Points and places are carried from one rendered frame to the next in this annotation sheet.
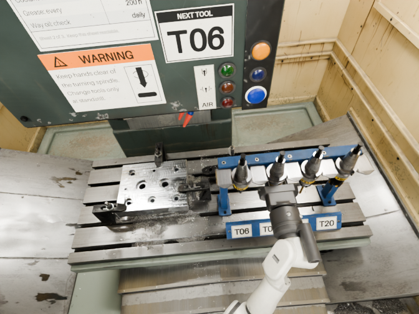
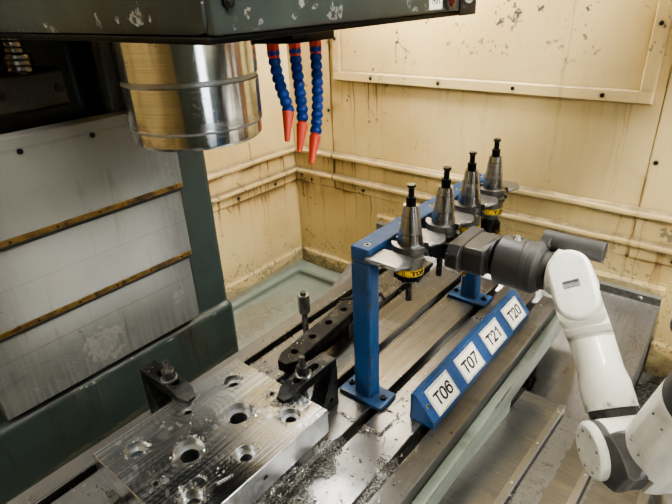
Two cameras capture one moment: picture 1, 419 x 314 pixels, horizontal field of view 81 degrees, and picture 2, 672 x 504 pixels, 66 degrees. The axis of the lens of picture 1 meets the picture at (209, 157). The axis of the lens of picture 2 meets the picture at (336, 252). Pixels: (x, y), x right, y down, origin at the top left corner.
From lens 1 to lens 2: 66 cm
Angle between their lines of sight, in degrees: 46
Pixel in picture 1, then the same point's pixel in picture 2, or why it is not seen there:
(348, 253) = (554, 363)
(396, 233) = not seen: hidden behind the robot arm
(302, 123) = (313, 290)
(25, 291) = not seen: outside the picture
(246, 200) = (390, 365)
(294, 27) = not seen: hidden behind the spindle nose
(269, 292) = (605, 346)
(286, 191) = (477, 234)
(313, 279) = (563, 426)
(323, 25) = (273, 131)
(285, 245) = (564, 255)
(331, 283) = (581, 416)
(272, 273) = (588, 302)
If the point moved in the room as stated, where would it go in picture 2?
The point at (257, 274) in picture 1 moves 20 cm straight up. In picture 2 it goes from (509, 475) to (521, 395)
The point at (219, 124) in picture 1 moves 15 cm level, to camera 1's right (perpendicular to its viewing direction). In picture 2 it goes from (213, 317) to (255, 293)
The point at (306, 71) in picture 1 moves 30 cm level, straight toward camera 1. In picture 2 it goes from (275, 208) to (304, 237)
